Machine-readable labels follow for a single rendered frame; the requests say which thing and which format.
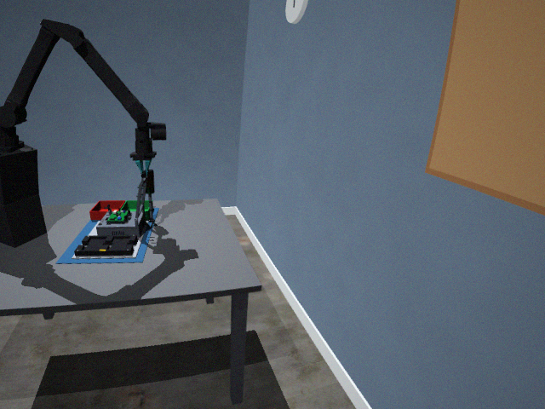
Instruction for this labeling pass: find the green bin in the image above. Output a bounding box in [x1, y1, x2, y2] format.
[121, 200, 150, 220]

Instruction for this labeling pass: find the green circuit board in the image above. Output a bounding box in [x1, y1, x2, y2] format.
[107, 210, 128, 222]

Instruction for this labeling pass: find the red bin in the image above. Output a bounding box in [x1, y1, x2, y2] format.
[89, 200, 125, 220]

